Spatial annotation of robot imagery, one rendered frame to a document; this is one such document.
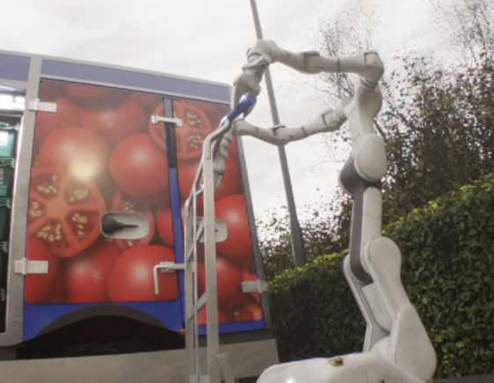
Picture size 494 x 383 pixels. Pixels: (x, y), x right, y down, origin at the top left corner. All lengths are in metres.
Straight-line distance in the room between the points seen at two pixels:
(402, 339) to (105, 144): 2.04
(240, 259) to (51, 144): 1.39
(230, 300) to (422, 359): 1.32
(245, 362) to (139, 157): 1.45
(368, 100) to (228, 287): 1.39
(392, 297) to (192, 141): 1.82
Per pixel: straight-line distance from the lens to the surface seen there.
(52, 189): 2.56
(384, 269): 1.68
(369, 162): 1.85
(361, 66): 1.98
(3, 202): 2.70
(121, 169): 2.68
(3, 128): 2.93
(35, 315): 2.36
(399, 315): 1.67
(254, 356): 2.65
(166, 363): 2.44
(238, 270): 2.69
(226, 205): 2.81
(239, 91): 1.47
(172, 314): 2.48
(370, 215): 1.79
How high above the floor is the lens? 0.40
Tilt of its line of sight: 23 degrees up
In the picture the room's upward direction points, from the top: 8 degrees counter-clockwise
